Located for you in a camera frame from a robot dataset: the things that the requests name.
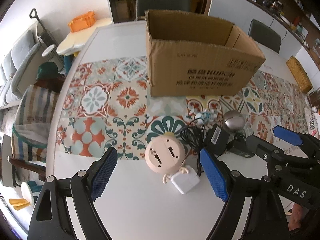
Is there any black rectangular device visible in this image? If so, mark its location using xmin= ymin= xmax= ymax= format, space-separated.
xmin=226 ymin=137 xmax=254 ymax=159

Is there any black power adapter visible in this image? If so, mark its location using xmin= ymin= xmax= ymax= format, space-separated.
xmin=203 ymin=124 xmax=229 ymax=156

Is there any black adapter cable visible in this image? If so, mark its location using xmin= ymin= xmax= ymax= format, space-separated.
xmin=179 ymin=117 xmax=208 ymax=177

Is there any white square charger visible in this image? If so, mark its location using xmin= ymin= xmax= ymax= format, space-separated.
xmin=171 ymin=165 xmax=200 ymax=194

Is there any pink round toy clock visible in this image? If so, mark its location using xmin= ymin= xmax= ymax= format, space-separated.
xmin=145 ymin=132 xmax=189 ymax=184

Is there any person's right hand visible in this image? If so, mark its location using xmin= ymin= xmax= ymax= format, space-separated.
xmin=289 ymin=203 xmax=309 ymax=231

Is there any white printed snack bag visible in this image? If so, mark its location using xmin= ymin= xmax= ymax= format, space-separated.
xmin=304 ymin=107 xmax=319 ymax=139

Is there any silver egg-shaped case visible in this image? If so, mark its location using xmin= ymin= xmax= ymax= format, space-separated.
xmin=222 ymin=110 xmax=246 ymax=132

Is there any small blue white figurine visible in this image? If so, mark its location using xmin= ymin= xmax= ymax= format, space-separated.
xmin=194 ymin=109 xmax=217 ymax=125

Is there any dark green chair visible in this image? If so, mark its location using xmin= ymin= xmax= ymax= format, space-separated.
xmin=248 ymin=19 xmax=281 ymax=53
xmin=136 ymin=0 xmax=191 ymax=20

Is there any patterned table runner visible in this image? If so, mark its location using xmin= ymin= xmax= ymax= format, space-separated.
xmin=56 ymin=56 xmax=312 ymax=160

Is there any brown cardboard box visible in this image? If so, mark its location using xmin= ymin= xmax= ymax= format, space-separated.
xmin=145 ymin=10 xmax=266 ymax=97

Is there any grey sofa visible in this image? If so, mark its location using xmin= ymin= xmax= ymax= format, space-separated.
xmin=1 ymin=23 xmax=44 ymax=109

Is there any cream flower-shaped side table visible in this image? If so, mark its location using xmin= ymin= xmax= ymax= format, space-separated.
xmin=56 ymin=18 xmax=112 ymax=56

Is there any upright vacuum cleaner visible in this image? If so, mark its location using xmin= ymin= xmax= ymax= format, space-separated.
xmin=29 ymin=8 xmax=58 ymax=47

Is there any orange plastic crate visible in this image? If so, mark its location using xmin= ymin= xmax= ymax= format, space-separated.
xmin=68 ymin=11 xmax=96 ymax=33

